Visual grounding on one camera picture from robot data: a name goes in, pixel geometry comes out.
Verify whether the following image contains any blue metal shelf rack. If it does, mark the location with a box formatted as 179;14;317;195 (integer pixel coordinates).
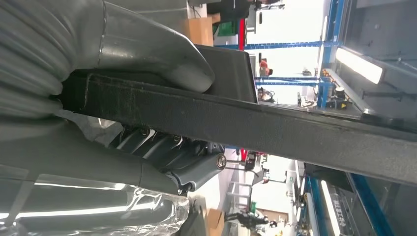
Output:
301;173;396;236
214;0;344;110

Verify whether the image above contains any brown cardboard box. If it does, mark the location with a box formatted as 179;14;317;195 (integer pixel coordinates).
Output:
206;208;226;236
183;15;215;47

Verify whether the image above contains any long ceiling light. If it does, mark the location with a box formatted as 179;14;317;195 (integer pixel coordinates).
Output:
320;180;342;236
334;47;385;86

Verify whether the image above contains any black yellow machine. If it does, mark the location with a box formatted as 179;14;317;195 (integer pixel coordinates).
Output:
325;86;349;111

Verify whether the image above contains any red post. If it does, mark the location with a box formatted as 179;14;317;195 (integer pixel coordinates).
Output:
238;18;249;163

